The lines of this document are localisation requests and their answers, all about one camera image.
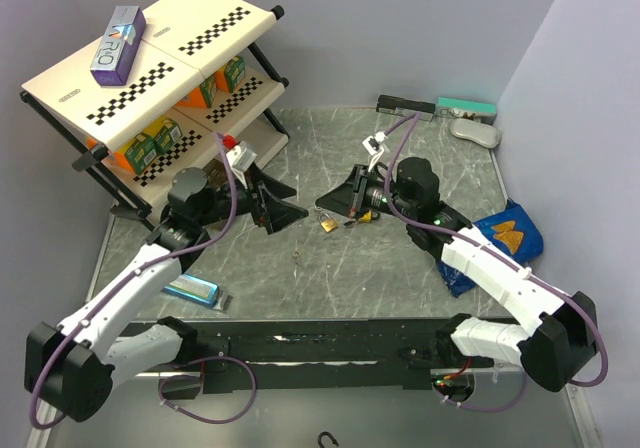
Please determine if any teal white box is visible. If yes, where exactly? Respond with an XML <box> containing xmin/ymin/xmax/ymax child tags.
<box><xmin>435</xmin><ymin>97</ymin><xmax>497</xmax><ymax>125</ymax></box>

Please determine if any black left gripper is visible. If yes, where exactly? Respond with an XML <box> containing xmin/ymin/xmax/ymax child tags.
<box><xmin>196</xmin><ymin>161</ymin><xmax>308</xmax><ymax>233</ymax></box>

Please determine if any blue toothpaste box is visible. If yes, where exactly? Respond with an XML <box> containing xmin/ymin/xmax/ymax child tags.
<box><xmin>162</xmin><ymin>274</ymin><xmax>232</xmax><ymax>312</ymax></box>

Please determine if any yellow padlock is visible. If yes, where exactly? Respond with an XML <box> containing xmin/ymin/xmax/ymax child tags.
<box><xmin>343</xmin><ymin>210</ymin><xmax>381</xmax><ymax>228</ymax></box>

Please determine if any brown foil pouch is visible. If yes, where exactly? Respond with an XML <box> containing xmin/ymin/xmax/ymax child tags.
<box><xmin>203</xmin><ymin>158</ymin><xmax>247</xmax><ymax>196</ymax></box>

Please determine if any black hook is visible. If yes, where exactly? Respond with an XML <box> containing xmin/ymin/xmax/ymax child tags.
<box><xmin>316</xmin><ymin>431</ymin><xmax>340</xmax><ymax>448</ymax></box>

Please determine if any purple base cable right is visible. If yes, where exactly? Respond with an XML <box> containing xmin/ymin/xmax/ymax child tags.
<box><xmin>438</xmin><ymin>380</ymin><xmax>529</xmax><ymax>415</ymax></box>

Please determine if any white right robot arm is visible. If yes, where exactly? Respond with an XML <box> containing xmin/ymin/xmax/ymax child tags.
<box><xmin>316</xmin><ymin>157</ymin><xmax>599</xmax><ymax>392</ymax></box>

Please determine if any brass padlock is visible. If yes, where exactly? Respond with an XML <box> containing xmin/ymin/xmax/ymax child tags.
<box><xmin>318</xmin><ymin>209</ymin><xmax>338</xmax><ymax>233</ymax></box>

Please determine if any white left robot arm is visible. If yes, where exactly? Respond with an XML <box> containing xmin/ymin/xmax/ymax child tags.
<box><xmin>24</xmin><ymin>165</ymin><xmax>308</xmax><ymax>422</ymax></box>

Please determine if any white checkered shelf rack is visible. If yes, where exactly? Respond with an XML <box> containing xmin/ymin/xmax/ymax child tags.
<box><xmin>19</xmin><ymin>0</ymin><xmax>291</xmax><ymax>234</ymax></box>

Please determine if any black rectangular box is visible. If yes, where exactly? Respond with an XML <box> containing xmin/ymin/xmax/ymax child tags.
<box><xmin>376</xmin><ymin>94</ymin><xmax>436</xmax><ymax>121</ymax></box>

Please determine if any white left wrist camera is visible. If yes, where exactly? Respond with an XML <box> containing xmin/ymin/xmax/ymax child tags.
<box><xmin>223</xmin><ymin>135</ymin><xmax>257</xmax><ymax>176</ymax></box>

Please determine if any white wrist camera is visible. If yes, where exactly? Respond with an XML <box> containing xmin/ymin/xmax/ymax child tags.
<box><xmin>362</xmin><ymin>131</ymin><xmax>388</xmax><ymax>172</ymax></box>
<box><xmin>223</xmin><ymin>135</ymin><xmax>257</xmax><ymax>176</ymax></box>

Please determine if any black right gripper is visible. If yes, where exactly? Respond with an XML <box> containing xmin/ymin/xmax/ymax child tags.
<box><xmin>316</xmin><ymin>164</ymin><xmax>417</xmax><ymax>220</ymax></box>

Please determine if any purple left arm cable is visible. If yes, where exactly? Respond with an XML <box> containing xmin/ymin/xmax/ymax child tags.
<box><xmin>27</xmin><ymin>131</ymin><xmax>241</xmax><ymax>430</ymax></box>

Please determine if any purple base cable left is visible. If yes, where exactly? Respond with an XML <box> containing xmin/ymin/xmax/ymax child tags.
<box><xmin>157</xmin><ymin>355</ymin><xmax>259</xmax><ymax>425</ymax></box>

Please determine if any purple silver box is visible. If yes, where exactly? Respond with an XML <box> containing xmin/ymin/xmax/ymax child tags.
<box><xmin>90</xmin><ymin>6</ymin><xmax>146</xmax><ymax>87</ymax></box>

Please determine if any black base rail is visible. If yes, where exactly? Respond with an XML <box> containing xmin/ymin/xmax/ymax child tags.
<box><xmin>134</xmin><ymin>315</ymin><xmax>496</xmax><ymax>394</ymax></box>

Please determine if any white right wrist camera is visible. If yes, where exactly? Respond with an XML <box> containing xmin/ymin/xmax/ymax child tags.
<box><xmin>362</xmin><ymin>131</ymin><xmax>388</xmax><ymax>172</ymax></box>

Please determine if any blue Doritos chip bag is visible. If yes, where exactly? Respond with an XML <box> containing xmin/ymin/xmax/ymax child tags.
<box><xmin>437</xmin><ymin>199</ymin><xmax>544</xmax><ymax>298</ymax></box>

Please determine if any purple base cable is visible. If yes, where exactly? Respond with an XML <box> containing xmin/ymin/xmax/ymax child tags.
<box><xmin>157</xmin><ymin>355</ymin><xmax>259</xmax><ymax>425</ymax></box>
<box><xmin>438</xmin><ymin>380</ymin><xmax>529</xmax><ymax>415</ymax></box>

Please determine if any grey oval case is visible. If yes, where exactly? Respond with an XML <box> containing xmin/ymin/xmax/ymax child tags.
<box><xmin>450</xmin><ymin>118</ymin><xmax>502</xmax><ymax>149</ymax></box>

